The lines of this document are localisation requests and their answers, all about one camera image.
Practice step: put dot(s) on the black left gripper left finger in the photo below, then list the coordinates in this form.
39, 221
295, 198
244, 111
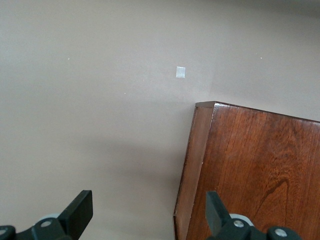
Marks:
75, 217

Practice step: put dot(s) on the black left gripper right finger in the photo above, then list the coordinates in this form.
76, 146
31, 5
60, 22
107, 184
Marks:
217, 220

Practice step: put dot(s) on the small square tape patch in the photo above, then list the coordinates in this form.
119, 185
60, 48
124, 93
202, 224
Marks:
180, 72

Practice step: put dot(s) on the dark brown wooden cabinet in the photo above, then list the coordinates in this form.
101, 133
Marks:
250, 162

